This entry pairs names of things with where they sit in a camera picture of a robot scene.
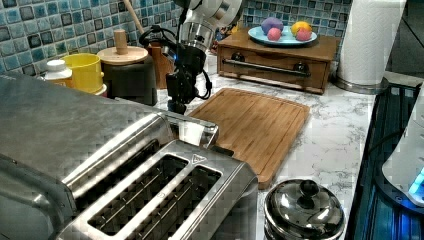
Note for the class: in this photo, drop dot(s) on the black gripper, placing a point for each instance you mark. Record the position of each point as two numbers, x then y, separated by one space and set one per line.
181 84

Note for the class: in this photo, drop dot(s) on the wooden spoon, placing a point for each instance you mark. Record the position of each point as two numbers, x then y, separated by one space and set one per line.
133 15

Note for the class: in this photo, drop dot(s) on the bamboo cutting board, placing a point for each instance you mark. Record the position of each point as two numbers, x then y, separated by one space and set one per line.
258 128

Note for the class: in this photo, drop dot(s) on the brown utensil holder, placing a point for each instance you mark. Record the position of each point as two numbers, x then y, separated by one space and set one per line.
162 64

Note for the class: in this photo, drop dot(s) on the colourful cereal box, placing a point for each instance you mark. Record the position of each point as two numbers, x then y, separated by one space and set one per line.
220 34

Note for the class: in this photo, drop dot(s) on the red toy strawberry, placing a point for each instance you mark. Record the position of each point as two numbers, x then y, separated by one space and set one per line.
303 34

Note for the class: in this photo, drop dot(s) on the white paper towel roll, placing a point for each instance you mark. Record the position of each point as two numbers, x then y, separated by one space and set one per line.
366 47

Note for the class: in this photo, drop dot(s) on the light blue plate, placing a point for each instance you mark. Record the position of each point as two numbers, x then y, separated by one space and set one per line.
286 39

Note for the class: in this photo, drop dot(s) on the purple toy fruit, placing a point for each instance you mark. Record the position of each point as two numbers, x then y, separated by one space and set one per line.
271 22

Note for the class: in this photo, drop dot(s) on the stainless steel pot lid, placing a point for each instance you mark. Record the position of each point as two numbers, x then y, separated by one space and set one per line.
302 210

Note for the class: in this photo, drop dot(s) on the yellow orange toy fruit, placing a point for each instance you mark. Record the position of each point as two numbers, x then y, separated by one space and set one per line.
298 25

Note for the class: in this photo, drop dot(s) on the white cap bottle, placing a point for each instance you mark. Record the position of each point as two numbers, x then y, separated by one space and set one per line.
58 73

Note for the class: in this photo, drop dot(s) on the round wooden lid jar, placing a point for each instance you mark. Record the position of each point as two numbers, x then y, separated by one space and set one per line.
128 71

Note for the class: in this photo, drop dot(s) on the yellow plastic cup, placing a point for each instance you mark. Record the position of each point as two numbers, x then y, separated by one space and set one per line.
87 73

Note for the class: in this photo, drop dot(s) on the wooden drawer box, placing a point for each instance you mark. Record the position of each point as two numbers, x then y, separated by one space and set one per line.
304 67

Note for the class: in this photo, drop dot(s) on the pink toy strawberry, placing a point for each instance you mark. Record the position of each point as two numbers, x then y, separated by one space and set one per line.
274 34

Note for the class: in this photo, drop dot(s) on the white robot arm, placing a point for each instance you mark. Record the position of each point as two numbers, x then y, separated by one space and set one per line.
196 30

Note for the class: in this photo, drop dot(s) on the silver two-slot toaster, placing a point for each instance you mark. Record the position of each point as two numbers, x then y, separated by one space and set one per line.
182 192

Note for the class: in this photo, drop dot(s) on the stainless steel toaster oven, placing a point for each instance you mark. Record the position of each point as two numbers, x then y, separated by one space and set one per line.
62 149

